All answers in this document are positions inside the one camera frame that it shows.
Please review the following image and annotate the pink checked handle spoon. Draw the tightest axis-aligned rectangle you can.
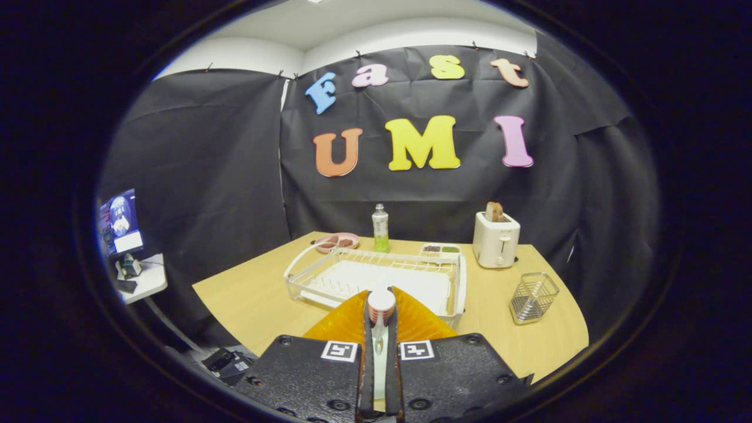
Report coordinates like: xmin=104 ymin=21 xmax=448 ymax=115
xmin=367 ymin=288 xmax=397 ymax=401

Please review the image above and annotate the computer monitor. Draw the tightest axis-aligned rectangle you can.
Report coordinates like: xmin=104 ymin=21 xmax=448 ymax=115
xmin=97 ymin=188 xmax=145 ymax=259

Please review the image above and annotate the white toaster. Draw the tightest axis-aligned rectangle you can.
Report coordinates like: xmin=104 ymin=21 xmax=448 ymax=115
xmin=472 ymin=211 xmax=521 ymax=269

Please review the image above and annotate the clear bottle green liquid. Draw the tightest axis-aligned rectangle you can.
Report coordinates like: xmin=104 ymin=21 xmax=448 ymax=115
xmin=372 ymin=203 xmax=390 ymax=253

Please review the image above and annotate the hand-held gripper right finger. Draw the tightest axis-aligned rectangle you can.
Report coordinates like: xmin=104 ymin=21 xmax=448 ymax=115
xmin=385 ymin=286 xmax=535 ymax=423

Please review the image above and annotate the white side table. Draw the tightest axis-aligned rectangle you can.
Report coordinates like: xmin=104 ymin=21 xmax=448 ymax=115
xmin=115 ymin=254 xmax=169 ymax=305

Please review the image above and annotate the black box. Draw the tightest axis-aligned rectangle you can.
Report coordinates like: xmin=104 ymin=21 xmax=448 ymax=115
xmin=203 ymin=348 xmax=236 ymax=372
xmin=220 ymin=360 xmax=254 ymax=385

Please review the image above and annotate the metal wire basket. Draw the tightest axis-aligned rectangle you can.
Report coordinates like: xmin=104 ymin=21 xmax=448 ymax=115
xmin=509 ymin=272 xmax=560 ymax=325

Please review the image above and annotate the white wire dish rack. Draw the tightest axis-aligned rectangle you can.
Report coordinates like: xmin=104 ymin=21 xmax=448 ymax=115
xmin=283 ymin=244 xmax=468 ymax=330

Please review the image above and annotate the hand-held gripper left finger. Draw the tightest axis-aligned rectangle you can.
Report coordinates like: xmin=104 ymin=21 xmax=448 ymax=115
xmin=247 ymin=289 xmax=377 ymax=423

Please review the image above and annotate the white divided snack dish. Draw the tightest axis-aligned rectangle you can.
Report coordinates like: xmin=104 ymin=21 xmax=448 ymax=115
xmin=419 ymin=243 xmax=462 ymax=259

